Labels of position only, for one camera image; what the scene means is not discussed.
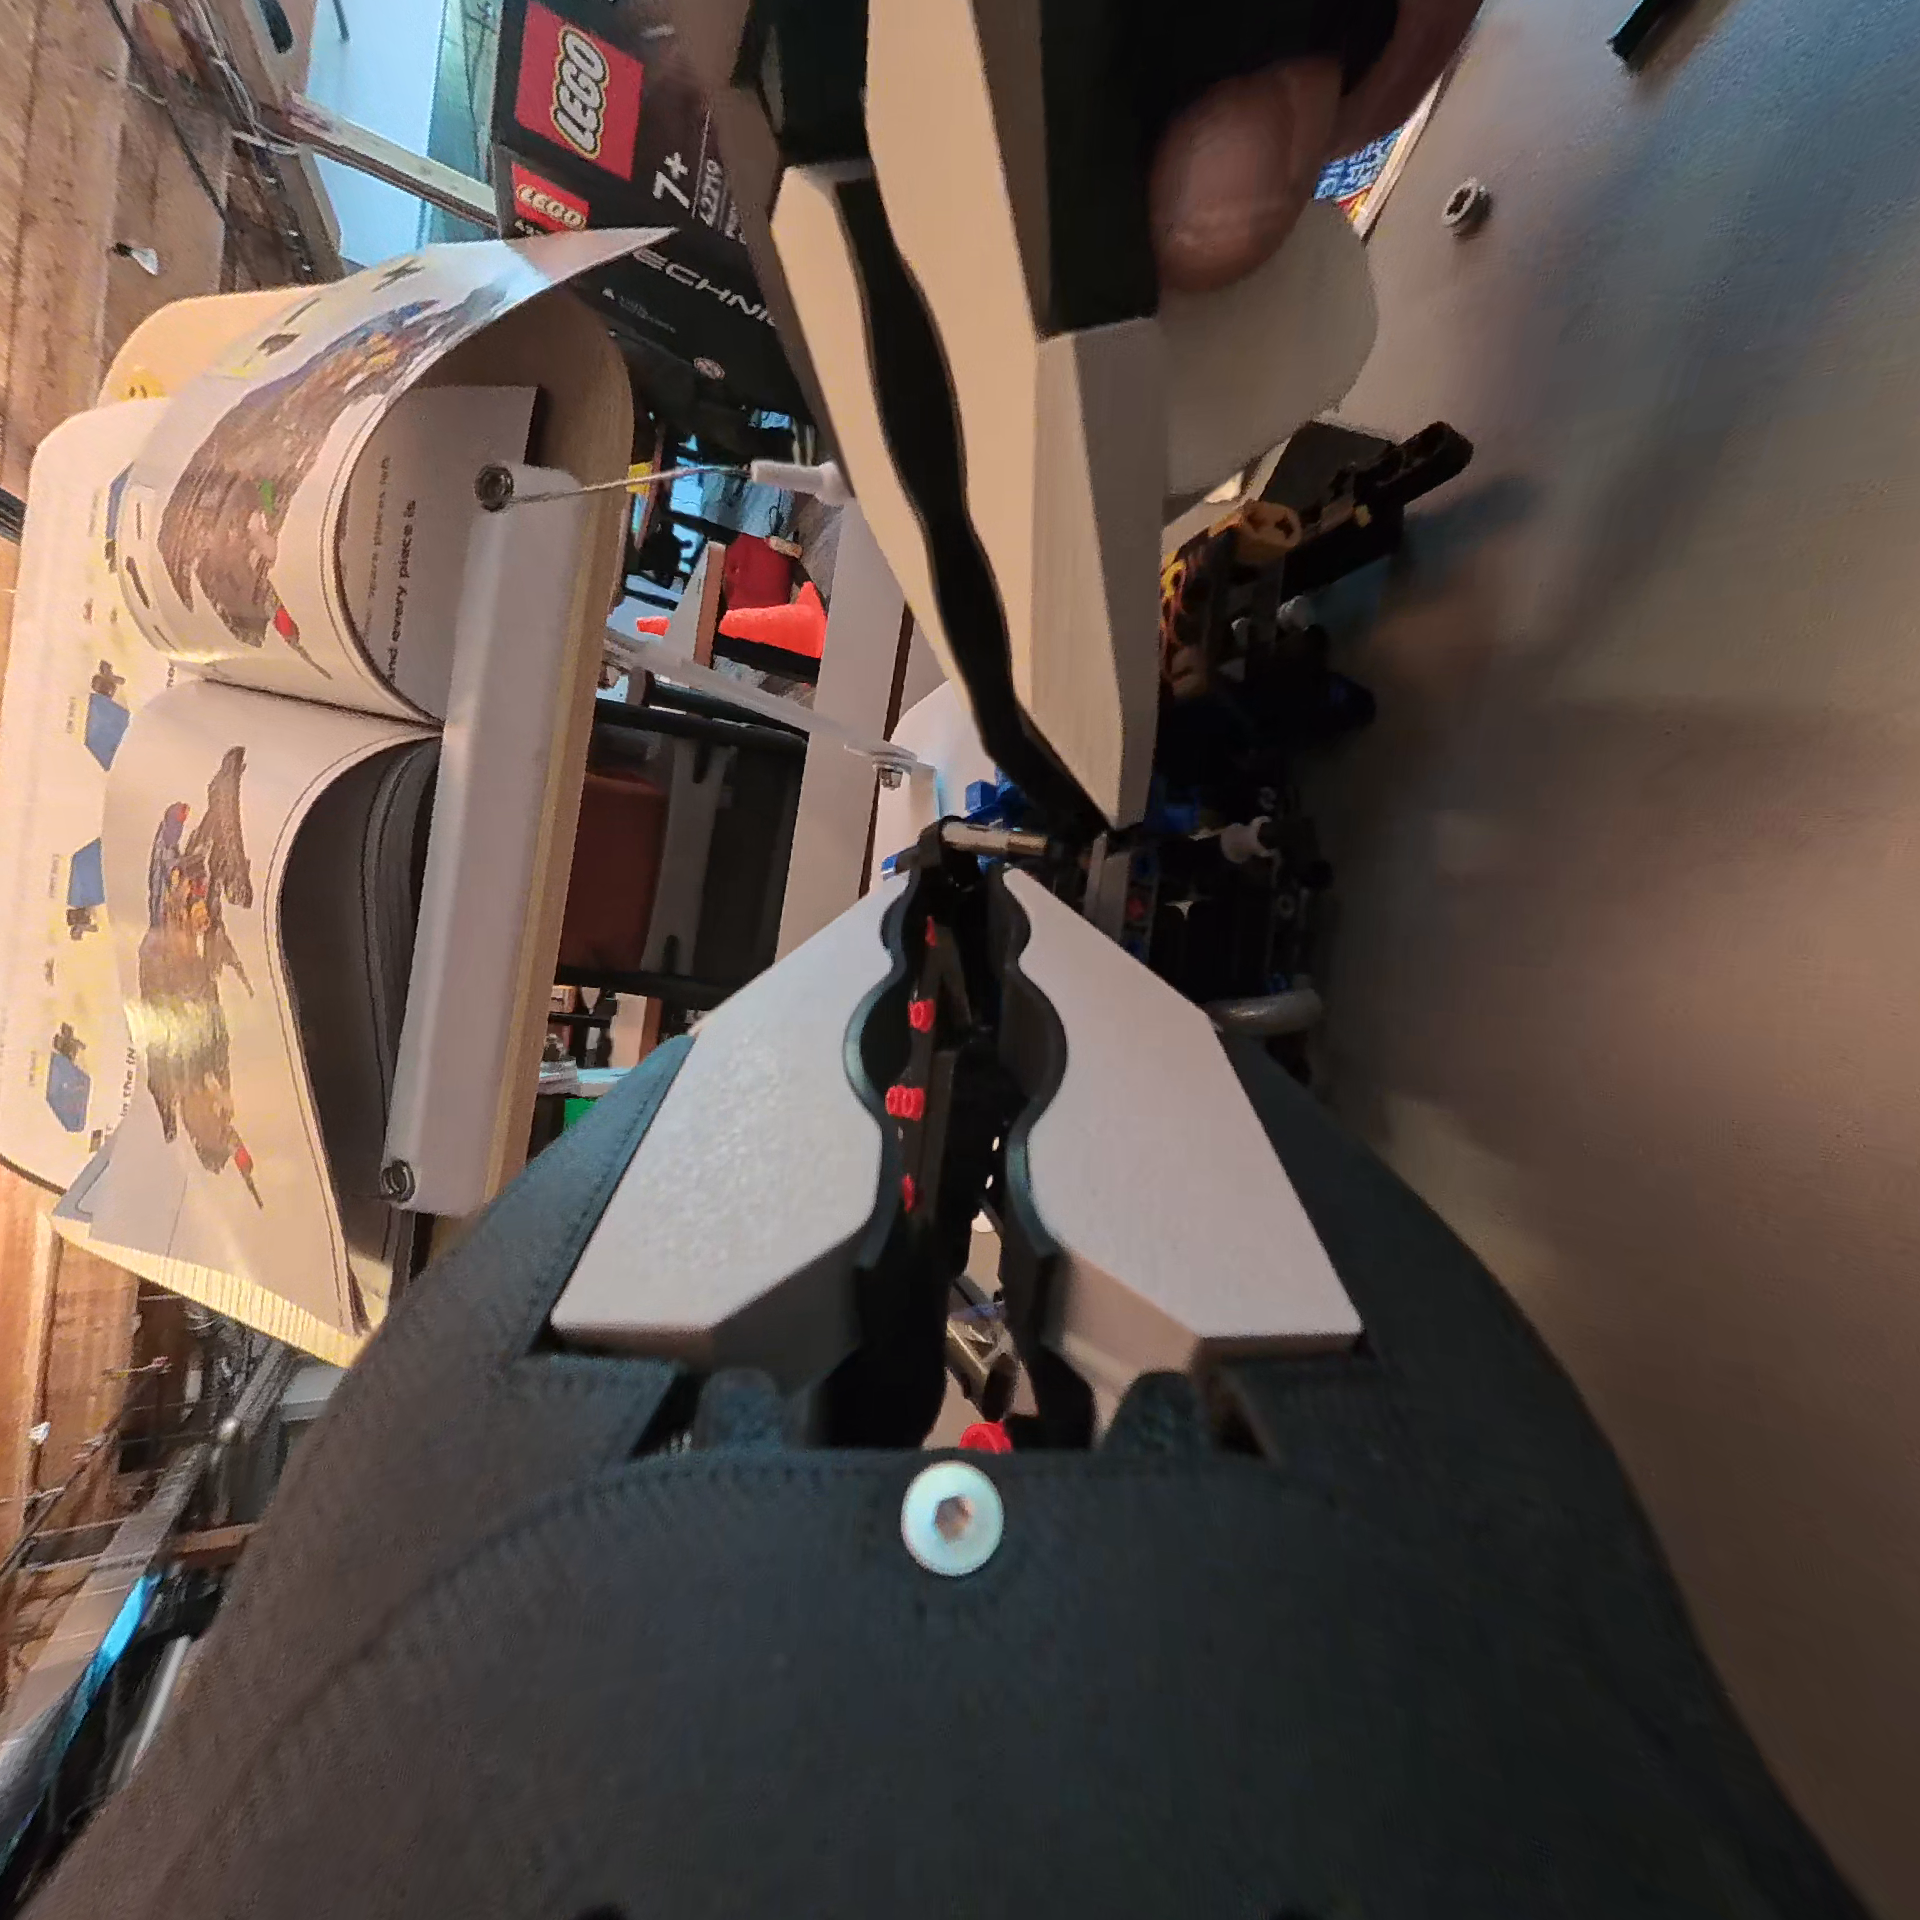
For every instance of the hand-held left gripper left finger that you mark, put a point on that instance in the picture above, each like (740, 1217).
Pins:
(735, 1171)

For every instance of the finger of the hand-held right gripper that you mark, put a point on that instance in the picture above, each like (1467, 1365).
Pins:
(1095, 570)
(901, 450)

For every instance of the monster truck toy set box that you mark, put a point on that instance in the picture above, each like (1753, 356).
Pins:
(600, 90)

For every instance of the small grey bush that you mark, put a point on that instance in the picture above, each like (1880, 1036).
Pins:
(1466, 202)

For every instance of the sticker sheet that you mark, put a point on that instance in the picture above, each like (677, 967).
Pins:
(1357, 180)

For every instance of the instruction booklet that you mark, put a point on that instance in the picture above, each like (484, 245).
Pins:
(224, 450)

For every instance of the black zippered case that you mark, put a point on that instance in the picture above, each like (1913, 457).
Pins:
(359, 930)

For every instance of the orange traffic cone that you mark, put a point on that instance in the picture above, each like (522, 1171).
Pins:
(779, 623)

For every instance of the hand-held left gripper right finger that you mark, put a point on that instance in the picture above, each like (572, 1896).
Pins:
(1184, 1185)

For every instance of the person's right hand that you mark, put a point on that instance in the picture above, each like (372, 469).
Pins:
(1244, 180)

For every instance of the white wooden book stand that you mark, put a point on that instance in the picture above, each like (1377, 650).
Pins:
(481, 825)

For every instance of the black five-hole beam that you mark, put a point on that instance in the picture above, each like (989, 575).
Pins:
(1645, 28)

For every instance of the brick-built toy truck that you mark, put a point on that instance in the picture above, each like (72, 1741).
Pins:
(1244, 675)

